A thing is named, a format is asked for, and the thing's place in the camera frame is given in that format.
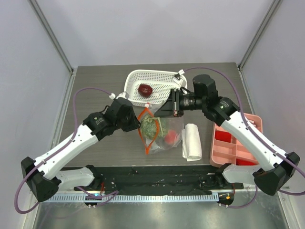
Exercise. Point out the white perforated plastic basket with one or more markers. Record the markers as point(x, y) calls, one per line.
point(161, 83)

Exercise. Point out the pink divided tray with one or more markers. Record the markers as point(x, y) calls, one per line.
point(228, 148)

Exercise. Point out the white folded towel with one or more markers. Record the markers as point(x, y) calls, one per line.
point(191, 143)

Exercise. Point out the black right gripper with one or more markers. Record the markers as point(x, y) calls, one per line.
point(177, 102)

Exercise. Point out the white slotted cable duct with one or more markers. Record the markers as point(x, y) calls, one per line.
point(82, 197)

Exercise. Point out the clear zip top bag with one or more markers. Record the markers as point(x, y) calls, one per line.
point(158, 144)

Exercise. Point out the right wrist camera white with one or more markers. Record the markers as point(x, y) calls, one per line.
point(179, 76)

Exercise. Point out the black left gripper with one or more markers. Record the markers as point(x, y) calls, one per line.
point(135, 123)

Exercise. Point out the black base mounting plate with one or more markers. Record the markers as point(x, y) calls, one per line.
point(160, 180)

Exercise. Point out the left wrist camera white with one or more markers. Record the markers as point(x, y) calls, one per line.
point(124, 95)

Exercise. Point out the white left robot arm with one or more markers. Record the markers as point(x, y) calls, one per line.
point(44, 175)

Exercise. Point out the dark red fake fruit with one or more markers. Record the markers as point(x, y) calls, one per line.
point(145, 90)

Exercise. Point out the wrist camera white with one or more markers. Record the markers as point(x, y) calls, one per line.
point(179, 76)
point(124, 95)

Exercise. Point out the green fake broccoli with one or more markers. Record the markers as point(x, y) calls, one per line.
point(152, 127)

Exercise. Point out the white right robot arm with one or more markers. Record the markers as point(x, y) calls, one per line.
point(275, 166)

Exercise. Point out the red fake tomato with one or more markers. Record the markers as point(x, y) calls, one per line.
point(171, 138)

